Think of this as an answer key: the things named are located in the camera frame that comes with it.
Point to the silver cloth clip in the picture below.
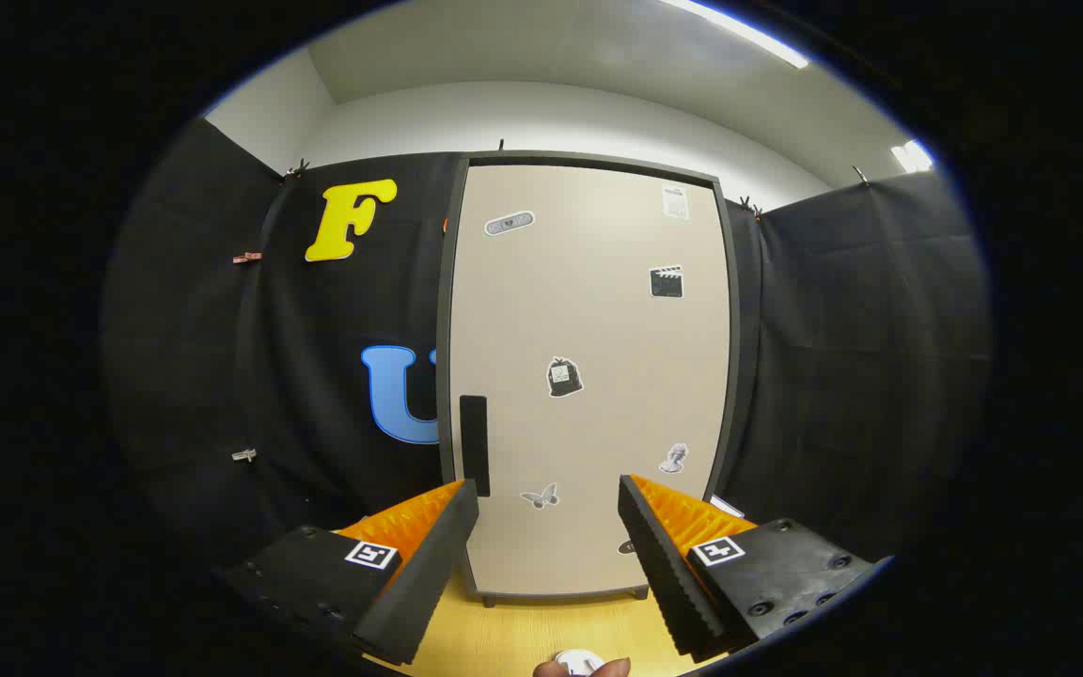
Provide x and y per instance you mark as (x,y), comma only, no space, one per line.
(243,455)

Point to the small ceiling light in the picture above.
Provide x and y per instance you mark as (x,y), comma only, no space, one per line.
(912,156)

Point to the dark grey shoe cabinet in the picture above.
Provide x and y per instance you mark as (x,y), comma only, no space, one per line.
(444,376)

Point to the pink cloth clip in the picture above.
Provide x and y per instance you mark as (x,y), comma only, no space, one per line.
(246,257)

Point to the long ceiling light strip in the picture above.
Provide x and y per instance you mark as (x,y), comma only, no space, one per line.
(739,30)

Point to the black backdrop cloth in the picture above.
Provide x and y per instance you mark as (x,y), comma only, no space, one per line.
(833,329)

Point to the beige shoe cabinet door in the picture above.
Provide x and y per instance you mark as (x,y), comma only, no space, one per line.
(588,376)

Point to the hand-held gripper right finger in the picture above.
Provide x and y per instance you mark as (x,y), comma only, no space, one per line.
(668,574)

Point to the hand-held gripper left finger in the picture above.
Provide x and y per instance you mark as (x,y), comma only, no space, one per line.
(429,574)

